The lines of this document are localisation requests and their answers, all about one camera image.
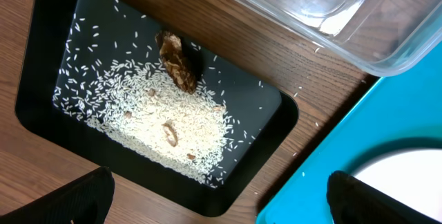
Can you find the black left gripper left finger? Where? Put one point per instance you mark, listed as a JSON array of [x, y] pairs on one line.
[[84, 200]]

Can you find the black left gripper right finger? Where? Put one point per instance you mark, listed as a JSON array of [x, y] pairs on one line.
[[353, 202]]

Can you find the large white plate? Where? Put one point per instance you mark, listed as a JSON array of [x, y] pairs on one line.
[[410, 176]]

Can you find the pile of rice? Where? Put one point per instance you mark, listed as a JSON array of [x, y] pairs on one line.
[[112, 79]]

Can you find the brown food scrap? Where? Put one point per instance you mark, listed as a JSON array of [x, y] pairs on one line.
[[177, 65]]

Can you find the black food waste tray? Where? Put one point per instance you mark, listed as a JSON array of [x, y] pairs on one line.
[[34, 109]]

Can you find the clear plastic waste bin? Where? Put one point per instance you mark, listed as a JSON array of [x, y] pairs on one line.
[[381, 37]]

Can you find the teal serving tray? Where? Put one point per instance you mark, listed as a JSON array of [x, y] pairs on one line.
[[397, 112]]

